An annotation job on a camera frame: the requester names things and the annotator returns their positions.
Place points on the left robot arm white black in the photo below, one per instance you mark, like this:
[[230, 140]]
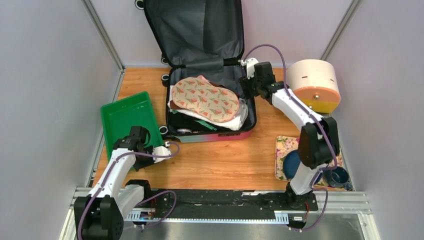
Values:
[[100, 214]]

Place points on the green plastic tray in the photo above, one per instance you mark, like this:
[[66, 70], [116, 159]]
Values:
[[118, 117]]

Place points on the dark blue cup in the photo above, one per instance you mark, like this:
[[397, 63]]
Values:
[[338, 178]]

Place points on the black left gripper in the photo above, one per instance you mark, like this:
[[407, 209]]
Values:
[[138, 166]]

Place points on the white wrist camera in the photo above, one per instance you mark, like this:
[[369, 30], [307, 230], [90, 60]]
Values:
[[249, 66], [162, 152]]

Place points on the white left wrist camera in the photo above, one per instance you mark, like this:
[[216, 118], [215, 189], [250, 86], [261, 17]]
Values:
[[162, 152]]

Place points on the dark blue plate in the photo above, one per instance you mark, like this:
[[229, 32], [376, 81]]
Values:
[[290, 164]]

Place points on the black clothing in suitcase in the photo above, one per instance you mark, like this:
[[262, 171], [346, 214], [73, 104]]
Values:
[[182, 121]]

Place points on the floral pattern tray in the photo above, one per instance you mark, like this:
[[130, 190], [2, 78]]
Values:
[[284, 145]]

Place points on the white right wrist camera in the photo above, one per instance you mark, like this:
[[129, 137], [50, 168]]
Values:
[[249, 66]]

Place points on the round pastel drawer cabinet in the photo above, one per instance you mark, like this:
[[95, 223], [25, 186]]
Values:
[[314, 82]]

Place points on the white folded cloth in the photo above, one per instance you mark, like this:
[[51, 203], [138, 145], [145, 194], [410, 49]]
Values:
[[235, 124]]

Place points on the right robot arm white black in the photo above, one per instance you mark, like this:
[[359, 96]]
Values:
[[318, 143]]

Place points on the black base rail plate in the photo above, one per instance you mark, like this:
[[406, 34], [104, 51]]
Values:
[[208, 204]]

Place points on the floral beige fabric pouch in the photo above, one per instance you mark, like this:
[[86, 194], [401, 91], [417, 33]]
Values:
[[200, 96]]

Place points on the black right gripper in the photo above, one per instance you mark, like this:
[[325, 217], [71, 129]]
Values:
[[246, 83]]

